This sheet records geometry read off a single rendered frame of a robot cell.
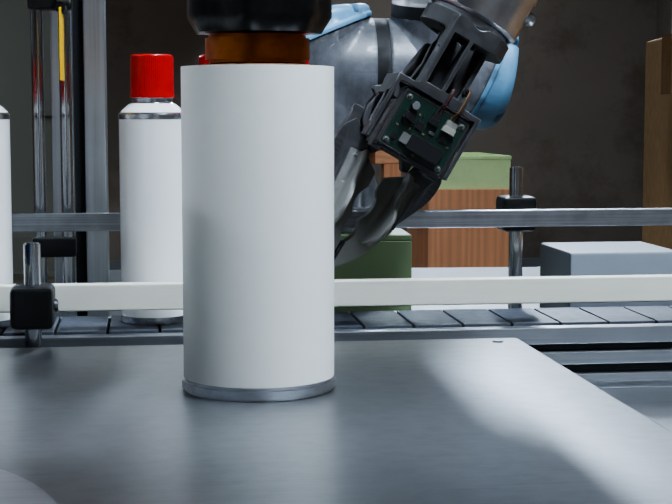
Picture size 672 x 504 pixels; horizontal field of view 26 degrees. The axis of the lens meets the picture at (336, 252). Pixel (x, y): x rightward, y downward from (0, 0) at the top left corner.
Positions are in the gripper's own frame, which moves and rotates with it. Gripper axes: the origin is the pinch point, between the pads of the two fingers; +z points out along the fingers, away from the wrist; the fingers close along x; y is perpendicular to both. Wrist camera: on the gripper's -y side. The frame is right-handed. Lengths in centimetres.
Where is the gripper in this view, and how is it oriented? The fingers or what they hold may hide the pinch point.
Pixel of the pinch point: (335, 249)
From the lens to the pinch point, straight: 114.2
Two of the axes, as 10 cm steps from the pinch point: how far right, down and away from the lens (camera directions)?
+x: 8.6, 4.9, 1.6
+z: -5.0, 8.7, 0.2
